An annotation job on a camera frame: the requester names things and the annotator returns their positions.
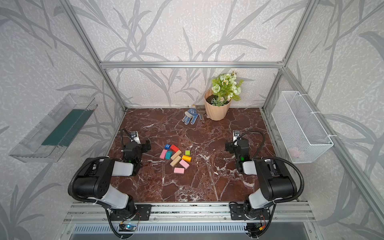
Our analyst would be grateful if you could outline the natural wood block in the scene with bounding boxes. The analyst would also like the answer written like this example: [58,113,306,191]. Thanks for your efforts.
[171,150,182,160]
[170,156,182,168]

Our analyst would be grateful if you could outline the pink block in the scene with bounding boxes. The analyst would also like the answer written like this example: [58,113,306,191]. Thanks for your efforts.
[179,160,190,169]
[174,168,185,174]
[160,149,168,160]

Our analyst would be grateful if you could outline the pink block front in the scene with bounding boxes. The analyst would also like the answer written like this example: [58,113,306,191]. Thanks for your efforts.
[174,168,185,174]

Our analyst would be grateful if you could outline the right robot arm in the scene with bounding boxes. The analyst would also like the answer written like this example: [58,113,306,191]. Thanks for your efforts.
[225,139,305,220]

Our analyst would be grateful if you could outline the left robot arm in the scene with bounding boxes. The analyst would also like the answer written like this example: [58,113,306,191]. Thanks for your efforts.
[68,140,151,218]

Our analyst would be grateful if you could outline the teal block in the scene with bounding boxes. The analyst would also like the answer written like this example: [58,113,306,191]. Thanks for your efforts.
[165,151,173,160]

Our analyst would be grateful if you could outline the red block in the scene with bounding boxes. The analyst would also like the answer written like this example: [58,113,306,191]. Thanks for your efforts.
[170,145,180,153]

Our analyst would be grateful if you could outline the yellow cylinder block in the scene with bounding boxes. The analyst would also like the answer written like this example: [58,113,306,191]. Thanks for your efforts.
[182,155,192,162]

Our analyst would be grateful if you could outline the beige flower pot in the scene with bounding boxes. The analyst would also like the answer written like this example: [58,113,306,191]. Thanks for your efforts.
[204,90,231,121]

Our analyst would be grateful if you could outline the pink item in basket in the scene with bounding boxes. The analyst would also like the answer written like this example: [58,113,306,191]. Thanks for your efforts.
[288,147,303,159]

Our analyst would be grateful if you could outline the small brown rake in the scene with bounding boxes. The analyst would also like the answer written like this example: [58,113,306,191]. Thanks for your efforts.
[195,105,206,123]

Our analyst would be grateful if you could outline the blue white garden glove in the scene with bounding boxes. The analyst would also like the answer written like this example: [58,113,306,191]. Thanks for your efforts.
[182,108,201,125]

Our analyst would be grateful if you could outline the green white artificial flowers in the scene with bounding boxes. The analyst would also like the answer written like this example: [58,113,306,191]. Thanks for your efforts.
[208,71,244,107]

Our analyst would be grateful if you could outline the green mat in tray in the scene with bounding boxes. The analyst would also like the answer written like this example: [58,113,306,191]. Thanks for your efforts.
[42,109,94,147]

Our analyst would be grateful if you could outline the left controller board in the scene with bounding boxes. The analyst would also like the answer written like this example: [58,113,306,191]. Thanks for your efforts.
[119,223,138,232]

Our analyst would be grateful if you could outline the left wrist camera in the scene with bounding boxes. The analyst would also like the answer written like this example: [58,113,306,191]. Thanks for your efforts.
[129,131,141,144]

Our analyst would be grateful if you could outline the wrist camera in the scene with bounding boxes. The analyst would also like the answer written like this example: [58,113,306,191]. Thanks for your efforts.
[233,130,241,141]
[129,131,141,144]

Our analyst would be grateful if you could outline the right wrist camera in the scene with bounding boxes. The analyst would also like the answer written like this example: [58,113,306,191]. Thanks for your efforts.
[233,130,241,141]

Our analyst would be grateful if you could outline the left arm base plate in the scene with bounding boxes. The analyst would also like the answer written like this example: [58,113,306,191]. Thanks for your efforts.
[110,204,152,222]

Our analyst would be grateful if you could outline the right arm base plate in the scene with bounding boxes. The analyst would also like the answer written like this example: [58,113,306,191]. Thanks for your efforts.
[229,201,271,221]

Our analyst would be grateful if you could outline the white wire mesh basket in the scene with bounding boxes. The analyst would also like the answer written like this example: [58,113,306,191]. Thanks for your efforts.
[272,91,334,164]

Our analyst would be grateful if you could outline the right connector wires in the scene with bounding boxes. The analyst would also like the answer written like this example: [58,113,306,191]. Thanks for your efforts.
[244,222,268,238]

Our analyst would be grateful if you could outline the aluminium front rail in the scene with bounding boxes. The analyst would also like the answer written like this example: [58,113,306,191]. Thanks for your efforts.
[63,202,316,224]

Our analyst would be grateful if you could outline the clear plastic wall tray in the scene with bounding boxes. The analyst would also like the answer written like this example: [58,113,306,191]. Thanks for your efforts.
[9,94,98,163]

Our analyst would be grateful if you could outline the aluminium frame crossbar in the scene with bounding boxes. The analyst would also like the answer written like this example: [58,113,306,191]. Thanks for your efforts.
[100,62,283,69]

